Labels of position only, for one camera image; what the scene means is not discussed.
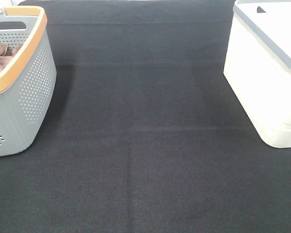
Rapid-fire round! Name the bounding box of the grey perforated basket orange rim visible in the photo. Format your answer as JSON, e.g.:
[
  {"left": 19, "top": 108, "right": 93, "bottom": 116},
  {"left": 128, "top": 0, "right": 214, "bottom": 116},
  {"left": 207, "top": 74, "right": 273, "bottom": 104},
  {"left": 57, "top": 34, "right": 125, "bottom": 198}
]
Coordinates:
[{"left": 0, "top": 6, "right": 56, "bottom": 157}]

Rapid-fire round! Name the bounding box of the white basket grey rim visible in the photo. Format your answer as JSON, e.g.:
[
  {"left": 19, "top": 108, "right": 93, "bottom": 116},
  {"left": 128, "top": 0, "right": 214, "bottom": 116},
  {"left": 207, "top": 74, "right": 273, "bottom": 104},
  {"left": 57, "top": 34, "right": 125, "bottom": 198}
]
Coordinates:
[{"left": 224, "top": 0, "right": 291, "bottom": 148}]

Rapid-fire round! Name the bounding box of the brown towel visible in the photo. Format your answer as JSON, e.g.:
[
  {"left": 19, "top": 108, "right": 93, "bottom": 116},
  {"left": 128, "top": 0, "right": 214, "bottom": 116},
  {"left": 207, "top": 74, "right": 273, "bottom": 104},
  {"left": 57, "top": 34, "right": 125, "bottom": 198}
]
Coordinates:
[{"left": 0, "top": 43, "right": 22, "bottom": 73}]

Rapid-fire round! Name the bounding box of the black table cloth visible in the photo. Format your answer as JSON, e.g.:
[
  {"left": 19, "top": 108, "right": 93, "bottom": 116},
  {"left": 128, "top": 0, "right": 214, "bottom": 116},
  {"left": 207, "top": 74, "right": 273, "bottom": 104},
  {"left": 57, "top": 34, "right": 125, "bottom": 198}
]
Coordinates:
[{"left": 0, "top": 0, "right": 291, "bottom": 233}]

